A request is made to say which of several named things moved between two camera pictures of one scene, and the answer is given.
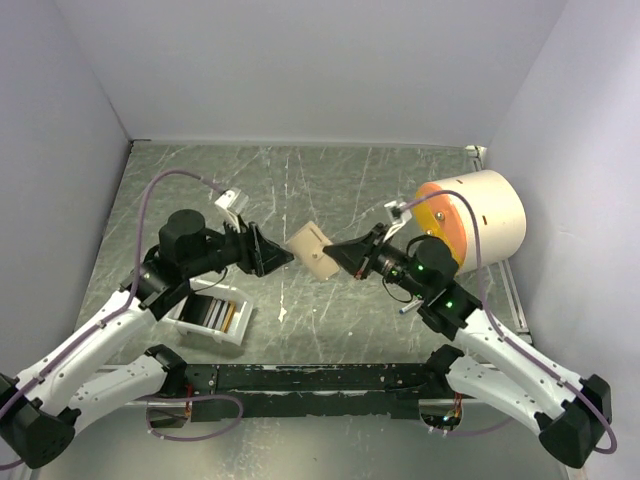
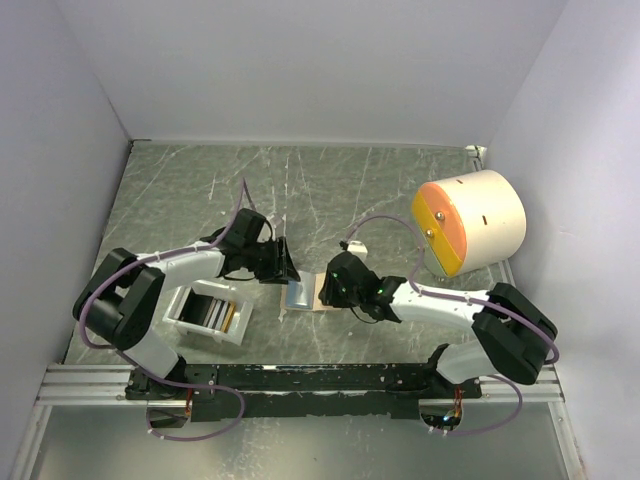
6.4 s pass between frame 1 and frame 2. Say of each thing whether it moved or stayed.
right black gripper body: moved
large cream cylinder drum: stayed
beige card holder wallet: moved
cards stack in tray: stayed
